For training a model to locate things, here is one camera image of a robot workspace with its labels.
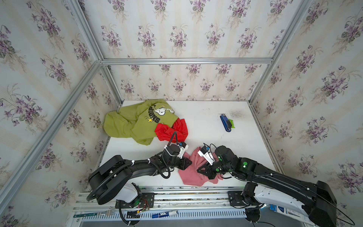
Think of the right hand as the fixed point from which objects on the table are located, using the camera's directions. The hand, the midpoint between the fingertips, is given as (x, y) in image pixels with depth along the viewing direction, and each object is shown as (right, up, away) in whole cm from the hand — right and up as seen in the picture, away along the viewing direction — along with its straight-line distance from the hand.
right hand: (196, 172), depth 71 cm
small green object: (+31, +23, +35) cm, 52 cm away
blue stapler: (+26, +23, +31) cm, 46 cm away
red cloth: (-10, +18, +23) cm, 31 cm away
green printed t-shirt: (-38, +25, +28) cm, 53 cm away
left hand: (-2, +2, +11) cm, 12 cm away
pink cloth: (-2, -5, +7) cm, 9 cm away
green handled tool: (-56, -20, -2) cm, 59 cm away
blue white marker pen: (-16, -19, -3) cm, 25 cm away
